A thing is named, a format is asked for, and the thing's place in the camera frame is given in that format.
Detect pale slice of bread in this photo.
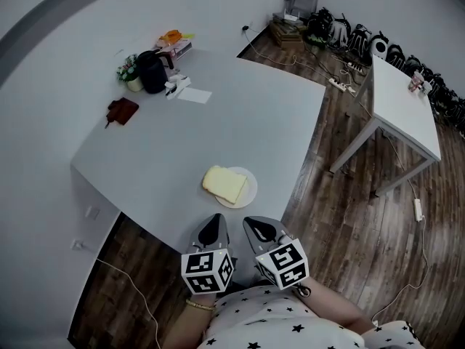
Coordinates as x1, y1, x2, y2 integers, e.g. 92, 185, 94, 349
201, 164, 248, 205

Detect thin white cable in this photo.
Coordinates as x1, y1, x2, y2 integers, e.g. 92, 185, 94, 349
95, 257, 161, 349

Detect stacked wooden crates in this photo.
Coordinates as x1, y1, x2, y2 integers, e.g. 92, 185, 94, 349
268, 14, 307, 52

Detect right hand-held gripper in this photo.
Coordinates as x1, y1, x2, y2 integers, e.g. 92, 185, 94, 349
242, 215, 310, 291

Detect pink and white box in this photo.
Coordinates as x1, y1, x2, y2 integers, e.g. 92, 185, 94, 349
155, 39, 193, 62

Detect small white table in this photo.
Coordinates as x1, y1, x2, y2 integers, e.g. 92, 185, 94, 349
329, 53, 442, 198

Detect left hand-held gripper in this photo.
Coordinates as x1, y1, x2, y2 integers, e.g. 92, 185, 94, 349
181, 212, 235, 296

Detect long white cable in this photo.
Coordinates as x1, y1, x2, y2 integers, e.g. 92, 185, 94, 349
369, 214, 431, 332

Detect patterned paper cup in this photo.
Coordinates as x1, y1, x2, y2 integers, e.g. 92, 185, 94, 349
408, 70, 426, 94

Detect orange snack packet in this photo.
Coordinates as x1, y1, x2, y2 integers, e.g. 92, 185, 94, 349
155, 29, 196, 47

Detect brown leather pouch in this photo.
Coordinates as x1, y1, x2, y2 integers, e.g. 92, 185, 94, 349
104, 97, 140, 130

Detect black kettle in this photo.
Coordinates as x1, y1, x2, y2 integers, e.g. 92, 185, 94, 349
137, 49, 175, 95

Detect person's right forearm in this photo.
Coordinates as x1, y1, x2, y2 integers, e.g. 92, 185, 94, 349
290, 278, 378, 338

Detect person's left forearm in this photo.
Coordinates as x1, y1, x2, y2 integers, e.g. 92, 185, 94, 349
175, 292, 219, 349

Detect gold bracelet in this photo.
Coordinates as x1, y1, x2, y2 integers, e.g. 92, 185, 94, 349
185, 297, 217, 312

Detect flowers in white pot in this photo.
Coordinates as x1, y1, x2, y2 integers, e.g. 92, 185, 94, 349
116, 53, 144, 93

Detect white router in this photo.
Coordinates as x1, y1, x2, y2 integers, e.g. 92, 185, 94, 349
280, 7, 304, 23

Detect row of black backpacks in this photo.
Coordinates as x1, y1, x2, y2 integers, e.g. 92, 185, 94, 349
304, 7, 465, 138

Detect white paper sheet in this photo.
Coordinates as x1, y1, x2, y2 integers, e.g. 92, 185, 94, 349
176, 86, 213, 105

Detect round white plate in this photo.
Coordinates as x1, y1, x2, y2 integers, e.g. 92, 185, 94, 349
214, 166, 259, 209

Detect white star-print shirt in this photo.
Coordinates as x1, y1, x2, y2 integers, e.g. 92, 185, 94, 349
195, 284, 426, 349

